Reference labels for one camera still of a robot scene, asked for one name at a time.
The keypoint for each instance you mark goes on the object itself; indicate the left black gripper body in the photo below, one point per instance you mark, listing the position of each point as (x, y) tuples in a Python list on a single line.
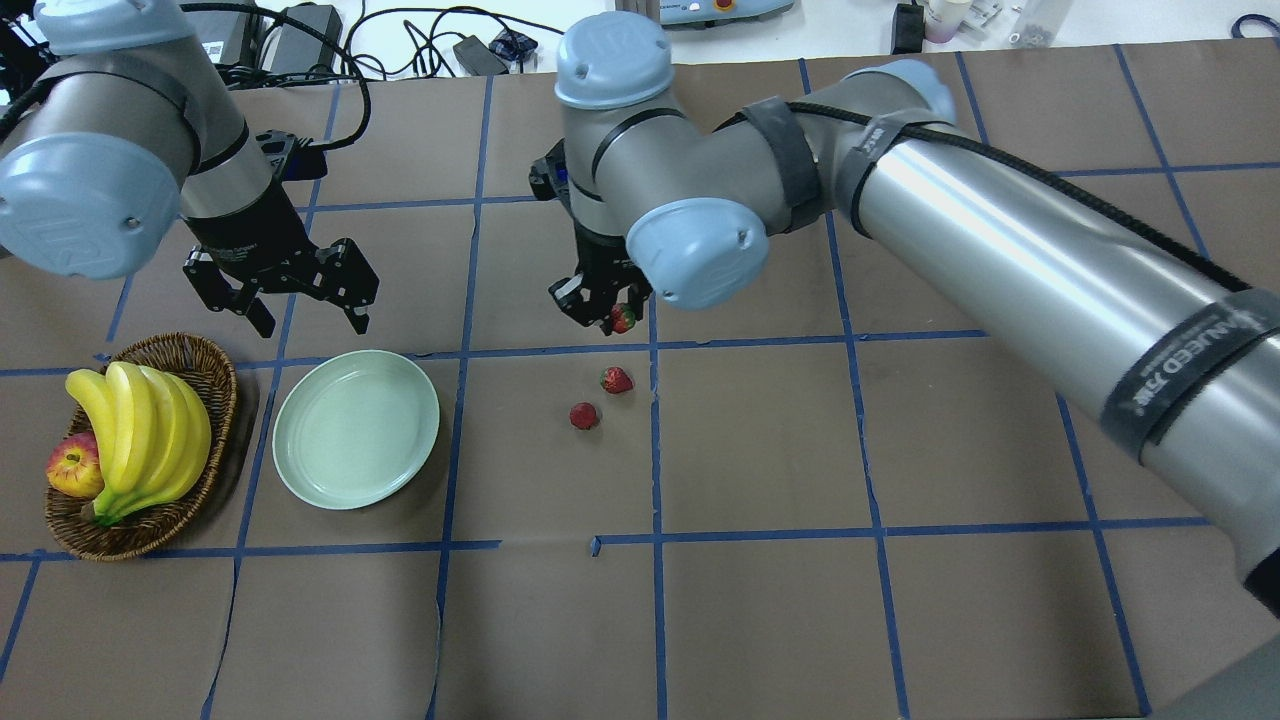
[(252, 243)]

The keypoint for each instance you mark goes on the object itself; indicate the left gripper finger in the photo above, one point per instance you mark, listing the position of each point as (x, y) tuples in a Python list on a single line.
[(357, 315), (261, 319)]

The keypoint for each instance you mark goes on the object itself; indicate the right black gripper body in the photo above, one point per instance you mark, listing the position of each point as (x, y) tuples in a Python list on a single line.
[(598, 258)]

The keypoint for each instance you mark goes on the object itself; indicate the red apple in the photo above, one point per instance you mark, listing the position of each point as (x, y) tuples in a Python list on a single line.
[(74, 466)]

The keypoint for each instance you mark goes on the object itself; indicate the brown wicker basket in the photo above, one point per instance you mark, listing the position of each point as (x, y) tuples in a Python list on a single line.
[(206, 368)]

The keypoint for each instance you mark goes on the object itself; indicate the strawberry with green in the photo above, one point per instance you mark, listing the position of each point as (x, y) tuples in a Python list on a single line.
[(616, 381), (622, 318)]

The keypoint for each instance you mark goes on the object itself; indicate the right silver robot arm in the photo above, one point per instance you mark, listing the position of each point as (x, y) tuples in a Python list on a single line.
[(1174, 358)]

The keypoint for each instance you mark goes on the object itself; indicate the black power adapter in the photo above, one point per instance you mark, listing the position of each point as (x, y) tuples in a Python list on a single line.
[(292, 52)]

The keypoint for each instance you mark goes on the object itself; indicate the light green plate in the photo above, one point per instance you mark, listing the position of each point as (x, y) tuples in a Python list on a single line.
[(355, 430)]

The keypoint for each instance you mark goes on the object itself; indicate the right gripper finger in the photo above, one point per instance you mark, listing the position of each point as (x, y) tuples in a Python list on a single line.
[(608, 322), (636, 300)]

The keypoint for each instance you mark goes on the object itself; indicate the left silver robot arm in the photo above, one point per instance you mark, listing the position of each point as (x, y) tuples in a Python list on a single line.
[(131, 128)]

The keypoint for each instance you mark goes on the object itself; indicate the yellow banana bunch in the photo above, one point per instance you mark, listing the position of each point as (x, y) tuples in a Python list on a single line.
[(154, 436)]

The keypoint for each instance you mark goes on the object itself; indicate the plain red strawberry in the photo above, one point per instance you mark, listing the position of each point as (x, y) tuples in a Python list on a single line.
[(584, 416)]

